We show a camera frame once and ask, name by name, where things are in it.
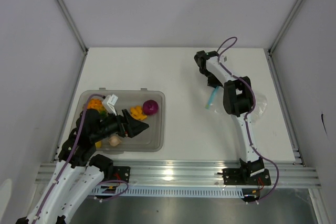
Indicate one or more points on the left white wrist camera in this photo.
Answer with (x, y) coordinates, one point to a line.
(109, 102)

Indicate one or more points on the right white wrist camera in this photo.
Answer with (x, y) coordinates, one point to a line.
(224, 58)

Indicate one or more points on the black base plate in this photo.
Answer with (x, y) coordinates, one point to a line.
(235, 176)
(118, 173)

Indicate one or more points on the aluminium frame post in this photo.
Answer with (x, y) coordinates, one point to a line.
(71, 25)
(294, 11)

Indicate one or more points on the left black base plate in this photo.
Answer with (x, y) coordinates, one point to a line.
(118, 173)

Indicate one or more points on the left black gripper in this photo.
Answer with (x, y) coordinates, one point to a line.
(135, 126)

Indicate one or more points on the right aluminium frame post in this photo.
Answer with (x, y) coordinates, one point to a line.
(294, 11)

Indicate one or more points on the aluminium front rail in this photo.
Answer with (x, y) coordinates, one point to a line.
(206, 174)

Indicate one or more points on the grey translucent plastic bin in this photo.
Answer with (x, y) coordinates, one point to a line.
(150, 140)

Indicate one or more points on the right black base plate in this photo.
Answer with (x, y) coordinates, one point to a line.
(235, 176)

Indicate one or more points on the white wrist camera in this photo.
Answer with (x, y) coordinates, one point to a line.
(109, 102)
(224, 58)

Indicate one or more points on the orange toy carrot pieces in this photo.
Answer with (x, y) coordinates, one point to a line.
(137, 113)

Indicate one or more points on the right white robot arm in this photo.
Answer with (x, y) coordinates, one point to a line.
(238, 102)

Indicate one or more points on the yellow toy lemon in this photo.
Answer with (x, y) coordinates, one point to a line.
(98, 144)

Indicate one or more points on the white slotted cable duct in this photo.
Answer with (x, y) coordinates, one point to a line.
(194, 192)

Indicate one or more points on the orange toy pineapple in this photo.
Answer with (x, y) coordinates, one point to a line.
(95, 107)

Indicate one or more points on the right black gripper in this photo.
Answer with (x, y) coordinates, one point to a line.
(214, 83)

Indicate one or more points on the left aluminium frame post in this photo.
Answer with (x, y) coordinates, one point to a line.
(71, 25)

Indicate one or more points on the beige toy garlic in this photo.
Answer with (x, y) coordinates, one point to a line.
(114, 141)

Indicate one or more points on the purple toy onion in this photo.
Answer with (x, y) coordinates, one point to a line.
(150, 107)

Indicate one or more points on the clear zip top bag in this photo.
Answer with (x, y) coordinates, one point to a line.
(215, 105)

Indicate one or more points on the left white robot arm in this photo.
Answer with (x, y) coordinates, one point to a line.
(79, 169)

